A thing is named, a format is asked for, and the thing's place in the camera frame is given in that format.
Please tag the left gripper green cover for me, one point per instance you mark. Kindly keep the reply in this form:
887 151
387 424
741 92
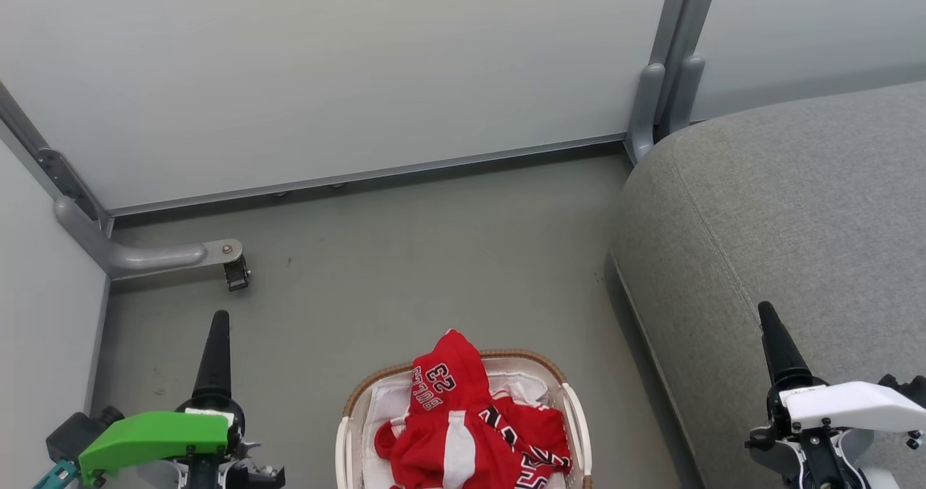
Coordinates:
155 435

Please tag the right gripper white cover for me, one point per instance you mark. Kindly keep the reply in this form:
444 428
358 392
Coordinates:
854 402

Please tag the red basketball jersey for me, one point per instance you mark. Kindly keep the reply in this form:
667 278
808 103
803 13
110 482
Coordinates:
463 431

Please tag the grey fabric sofa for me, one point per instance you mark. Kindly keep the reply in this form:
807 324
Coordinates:
796 207

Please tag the black caster wheel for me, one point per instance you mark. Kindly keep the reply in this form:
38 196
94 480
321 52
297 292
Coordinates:
236 275

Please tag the white wicker-rimmed laundry basket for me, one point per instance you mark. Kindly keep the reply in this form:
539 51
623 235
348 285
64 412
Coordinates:
575 417

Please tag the grey partition post with foot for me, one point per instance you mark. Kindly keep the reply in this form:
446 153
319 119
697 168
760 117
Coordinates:
130 257

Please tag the left wrist dark camera box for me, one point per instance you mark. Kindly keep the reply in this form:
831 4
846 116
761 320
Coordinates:
72 435

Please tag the grey partition bottom rail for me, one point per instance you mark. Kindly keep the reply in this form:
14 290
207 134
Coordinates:
362 174

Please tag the grey double partition post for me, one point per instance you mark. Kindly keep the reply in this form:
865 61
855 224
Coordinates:
669 77

